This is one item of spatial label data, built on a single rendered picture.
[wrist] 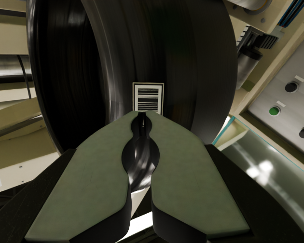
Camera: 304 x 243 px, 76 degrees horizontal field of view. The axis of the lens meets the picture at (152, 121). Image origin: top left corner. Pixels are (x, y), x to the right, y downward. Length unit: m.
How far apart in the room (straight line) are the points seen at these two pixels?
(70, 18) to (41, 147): 0.52
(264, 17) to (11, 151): 0.93
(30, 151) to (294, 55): 1.04
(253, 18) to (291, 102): 0.40
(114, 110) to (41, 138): 0.72
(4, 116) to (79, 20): 0.49
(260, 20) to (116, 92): 0.38
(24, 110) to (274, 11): 0.89
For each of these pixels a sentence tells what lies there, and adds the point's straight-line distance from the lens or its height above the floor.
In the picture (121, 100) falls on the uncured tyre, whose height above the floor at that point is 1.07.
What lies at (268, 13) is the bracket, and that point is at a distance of 0.54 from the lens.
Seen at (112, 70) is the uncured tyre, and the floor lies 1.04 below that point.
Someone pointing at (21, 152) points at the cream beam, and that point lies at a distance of 0.94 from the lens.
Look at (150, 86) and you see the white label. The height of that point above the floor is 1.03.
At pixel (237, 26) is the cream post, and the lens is 0.66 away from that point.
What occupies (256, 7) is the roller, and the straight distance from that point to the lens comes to 0.53.
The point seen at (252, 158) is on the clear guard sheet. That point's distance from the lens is 0.92.
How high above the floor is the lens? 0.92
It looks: 37 degrees up
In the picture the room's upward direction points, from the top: 156 degrees counter-clockwise
